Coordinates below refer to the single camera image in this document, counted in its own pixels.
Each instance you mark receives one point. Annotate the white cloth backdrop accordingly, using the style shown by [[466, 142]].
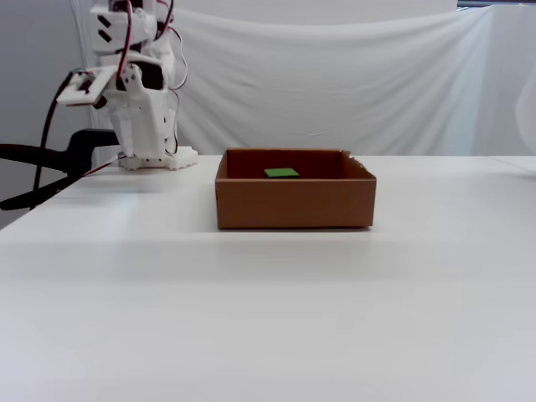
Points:
[[335, 84]]

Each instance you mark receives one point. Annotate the green cube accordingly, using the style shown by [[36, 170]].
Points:
[[281, 173]]

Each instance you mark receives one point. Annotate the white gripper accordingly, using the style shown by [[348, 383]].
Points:
[[147, 110]]

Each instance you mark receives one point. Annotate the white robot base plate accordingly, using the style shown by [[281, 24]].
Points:
[[181, 159]]

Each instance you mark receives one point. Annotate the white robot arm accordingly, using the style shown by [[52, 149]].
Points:
[[125, 29]]

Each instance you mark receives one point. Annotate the brown cardboard box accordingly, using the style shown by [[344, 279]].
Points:
[[293, 205]]

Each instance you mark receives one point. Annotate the black table clamp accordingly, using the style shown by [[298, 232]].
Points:
[[79, 155]]

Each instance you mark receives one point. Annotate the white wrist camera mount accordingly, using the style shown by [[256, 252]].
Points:
[[84, 88]]

